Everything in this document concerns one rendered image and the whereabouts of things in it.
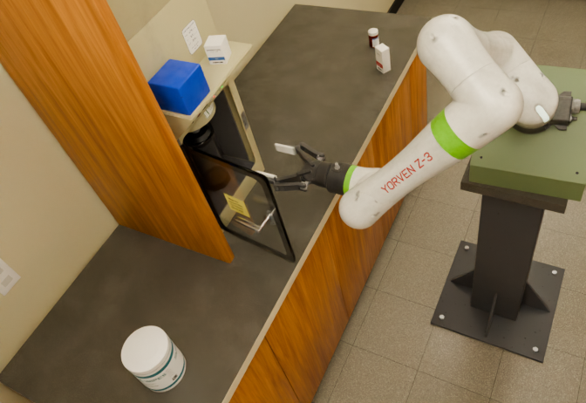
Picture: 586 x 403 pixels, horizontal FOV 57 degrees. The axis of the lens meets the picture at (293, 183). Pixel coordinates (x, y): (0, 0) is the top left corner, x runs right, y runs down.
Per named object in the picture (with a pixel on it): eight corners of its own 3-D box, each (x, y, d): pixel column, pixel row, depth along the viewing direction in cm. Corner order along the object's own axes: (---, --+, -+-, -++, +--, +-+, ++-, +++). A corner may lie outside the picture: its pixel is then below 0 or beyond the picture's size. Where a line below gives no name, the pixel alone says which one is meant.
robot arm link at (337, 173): (345, 204, 155) (357, 181, 159) (340, 178, 146) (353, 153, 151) (327, 199, 157) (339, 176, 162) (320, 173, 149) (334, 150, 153)
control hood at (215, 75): (169, 139, 147) (155, 112, 139) (229, 65, 164) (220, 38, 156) (203, 147, 142) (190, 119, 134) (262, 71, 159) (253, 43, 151)
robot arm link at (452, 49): (505, 23, 152) (442, -5, 109) (541, 67, 149) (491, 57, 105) (468, 54, 159) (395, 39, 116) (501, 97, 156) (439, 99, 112)
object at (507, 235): (564, 270, 250) (612, 132, 183) (542, 363, 225) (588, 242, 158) (460, 241, 271) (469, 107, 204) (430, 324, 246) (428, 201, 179)
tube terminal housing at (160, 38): (162, 218, 192) (49, 36, 135) (210, 154, 209) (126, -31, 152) (220, 237, 181) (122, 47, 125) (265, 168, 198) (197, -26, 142)
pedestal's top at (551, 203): (582, 143, 183) (584, 134, 180) (563, 214, 166) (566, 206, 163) (485, 125, 197) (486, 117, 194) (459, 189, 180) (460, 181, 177)
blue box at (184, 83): (160, 109, 140) (146, 82, 133) (180, 85, 145) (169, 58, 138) (190, 116, 135) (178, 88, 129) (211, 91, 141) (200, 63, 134)
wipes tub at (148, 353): (133, 382, 153) (111, 360, 142) (160, 341, 160) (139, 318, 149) (169, 400, 148) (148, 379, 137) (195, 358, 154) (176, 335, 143)
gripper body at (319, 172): (336, 157, 155) (307, 150, 159) (323, 178, 151) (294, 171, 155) (339, 174, 160) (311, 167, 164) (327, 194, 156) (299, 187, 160)
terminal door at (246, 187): (221, 227, 178) (180, 141, 148) (296, 262, 163) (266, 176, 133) (220, 228, 177) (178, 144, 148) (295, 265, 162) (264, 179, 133)
